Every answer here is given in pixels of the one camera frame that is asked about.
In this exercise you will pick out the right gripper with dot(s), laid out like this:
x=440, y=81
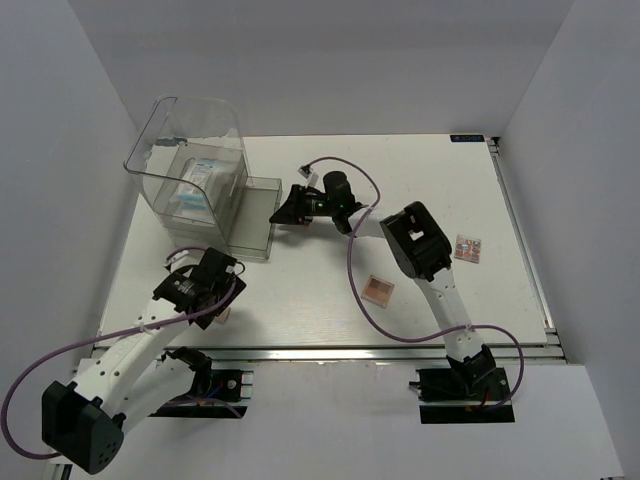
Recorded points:
x=294, y=210

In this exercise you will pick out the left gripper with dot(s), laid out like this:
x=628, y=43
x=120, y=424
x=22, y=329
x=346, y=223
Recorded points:
x=204, y=319

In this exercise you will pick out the pink makeup box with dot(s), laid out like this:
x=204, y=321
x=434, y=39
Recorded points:
x=223, y=317

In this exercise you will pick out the white blue wipes packet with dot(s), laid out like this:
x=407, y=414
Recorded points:
x=195, y=193

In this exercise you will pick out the clear acrylic makeup organizer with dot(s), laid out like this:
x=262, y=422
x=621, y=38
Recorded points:
x=180, y=127

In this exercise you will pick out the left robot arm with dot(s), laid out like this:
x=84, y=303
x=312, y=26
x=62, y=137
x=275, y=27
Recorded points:
x=86, y=420

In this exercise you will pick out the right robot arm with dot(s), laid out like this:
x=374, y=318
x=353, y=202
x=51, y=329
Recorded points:
x=422, y=252

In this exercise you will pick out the brown quad eyeshadow palette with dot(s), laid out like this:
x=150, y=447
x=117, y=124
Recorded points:
x=377, y=291

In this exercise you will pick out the multicolour square palette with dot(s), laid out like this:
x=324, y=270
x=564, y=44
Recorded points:
x=467, y=249

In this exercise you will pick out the black blue table label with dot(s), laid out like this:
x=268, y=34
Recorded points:
x=466, y=138

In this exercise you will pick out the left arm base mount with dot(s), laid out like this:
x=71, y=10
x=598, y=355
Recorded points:
x=217, y=391

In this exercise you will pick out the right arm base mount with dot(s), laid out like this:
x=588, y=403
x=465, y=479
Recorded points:
x=443, y=399

